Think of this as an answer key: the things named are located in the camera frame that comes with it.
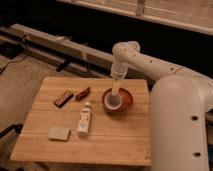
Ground wooden table board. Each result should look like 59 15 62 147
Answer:
10 77 150 166

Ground dark chocolate bar wrapper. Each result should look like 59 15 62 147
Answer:
54 91 74 108

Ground black table leg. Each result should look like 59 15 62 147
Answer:
0 124 23 139

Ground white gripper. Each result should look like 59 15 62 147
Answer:
111 62 128 96

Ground white plastic bottle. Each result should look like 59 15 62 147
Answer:
77 102 92 136

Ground orange ceramic bowl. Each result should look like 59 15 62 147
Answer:
102 88 133 115

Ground black cable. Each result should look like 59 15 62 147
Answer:
0 54 29 75

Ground grey metal rail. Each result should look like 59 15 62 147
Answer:
0 23 158 88

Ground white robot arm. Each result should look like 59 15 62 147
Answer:
111 41 213 171

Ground beige sponge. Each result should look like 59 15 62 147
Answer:
48 126 71 141

